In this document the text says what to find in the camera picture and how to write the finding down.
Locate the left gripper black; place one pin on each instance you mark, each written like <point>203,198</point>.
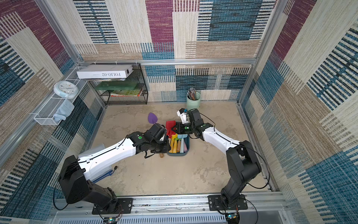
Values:
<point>166,148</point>

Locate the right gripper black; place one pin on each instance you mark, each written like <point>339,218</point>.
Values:
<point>180,128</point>

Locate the red shovel wooden handle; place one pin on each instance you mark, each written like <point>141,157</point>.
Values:
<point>169,126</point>

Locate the purple trowel pink handle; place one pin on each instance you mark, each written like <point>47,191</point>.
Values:
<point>185,147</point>
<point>152,118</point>

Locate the light blue trowel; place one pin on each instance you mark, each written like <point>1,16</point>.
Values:
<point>182,138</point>

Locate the yellow shovel blue tip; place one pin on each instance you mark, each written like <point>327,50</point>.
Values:
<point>174,137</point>

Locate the green trowel yellow handle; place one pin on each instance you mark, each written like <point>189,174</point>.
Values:
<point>174,149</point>

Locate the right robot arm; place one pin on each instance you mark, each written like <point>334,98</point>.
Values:
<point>242,161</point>

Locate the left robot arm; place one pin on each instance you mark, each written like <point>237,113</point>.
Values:
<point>77,173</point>

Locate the dark teal storage box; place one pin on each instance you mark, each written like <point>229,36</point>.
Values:
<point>180,128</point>

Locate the white folio box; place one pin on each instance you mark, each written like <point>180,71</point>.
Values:
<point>101,71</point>

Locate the mint green pencil cup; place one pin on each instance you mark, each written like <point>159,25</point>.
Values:
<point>193,104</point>

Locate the colored pencils bundle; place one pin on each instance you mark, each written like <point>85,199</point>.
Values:
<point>192,94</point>

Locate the open white book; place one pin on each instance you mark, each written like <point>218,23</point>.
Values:
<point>104,172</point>

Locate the colourful book on shelf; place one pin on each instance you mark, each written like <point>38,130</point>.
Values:
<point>125,93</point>

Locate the green book on shelf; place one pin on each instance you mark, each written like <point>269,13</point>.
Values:
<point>116,85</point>

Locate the light blue cloth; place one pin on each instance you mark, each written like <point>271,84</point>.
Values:
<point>64,111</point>

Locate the white round clock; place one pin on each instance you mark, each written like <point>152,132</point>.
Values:
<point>65,89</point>

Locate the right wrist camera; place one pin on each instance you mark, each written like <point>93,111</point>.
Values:
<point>182,113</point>

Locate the black wire shelf rack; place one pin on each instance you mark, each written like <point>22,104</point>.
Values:
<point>138,76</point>

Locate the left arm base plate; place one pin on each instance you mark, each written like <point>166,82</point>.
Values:
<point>121,205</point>

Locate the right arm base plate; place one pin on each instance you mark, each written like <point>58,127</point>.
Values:
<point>221,203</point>

